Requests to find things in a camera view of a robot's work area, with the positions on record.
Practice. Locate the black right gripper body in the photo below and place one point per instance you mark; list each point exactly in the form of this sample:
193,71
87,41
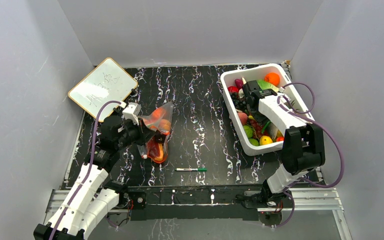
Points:
249,89

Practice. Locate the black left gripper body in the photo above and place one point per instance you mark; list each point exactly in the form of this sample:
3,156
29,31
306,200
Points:
131,134

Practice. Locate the clear zip bag orange zipper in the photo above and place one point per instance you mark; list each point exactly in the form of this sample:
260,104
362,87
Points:
157,127

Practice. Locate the orange papaya slice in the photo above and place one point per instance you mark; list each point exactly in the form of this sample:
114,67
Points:
157,149

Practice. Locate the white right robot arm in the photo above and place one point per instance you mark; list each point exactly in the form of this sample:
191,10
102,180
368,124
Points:
303,141

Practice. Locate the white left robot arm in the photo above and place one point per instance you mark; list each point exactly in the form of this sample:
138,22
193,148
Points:
90,199

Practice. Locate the green lettuce leaf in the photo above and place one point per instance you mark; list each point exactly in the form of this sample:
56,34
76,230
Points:
264,85

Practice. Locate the dark grape bunch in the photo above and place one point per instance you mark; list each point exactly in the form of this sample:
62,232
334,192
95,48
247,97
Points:
238,102

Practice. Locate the purple onion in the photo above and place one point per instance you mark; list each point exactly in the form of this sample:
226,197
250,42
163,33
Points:
239,83

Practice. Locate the red apple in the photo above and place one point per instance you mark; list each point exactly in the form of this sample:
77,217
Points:
232,89

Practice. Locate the orange fruit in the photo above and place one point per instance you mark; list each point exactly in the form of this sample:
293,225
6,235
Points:
272,78

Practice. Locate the green capped marker pen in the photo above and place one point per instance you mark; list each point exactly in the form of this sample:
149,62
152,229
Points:
191,170

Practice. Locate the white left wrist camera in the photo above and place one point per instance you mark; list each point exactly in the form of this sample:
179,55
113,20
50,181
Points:
131,111

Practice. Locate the small whiteboard yellow frame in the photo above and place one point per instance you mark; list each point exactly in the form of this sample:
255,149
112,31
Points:
107,82

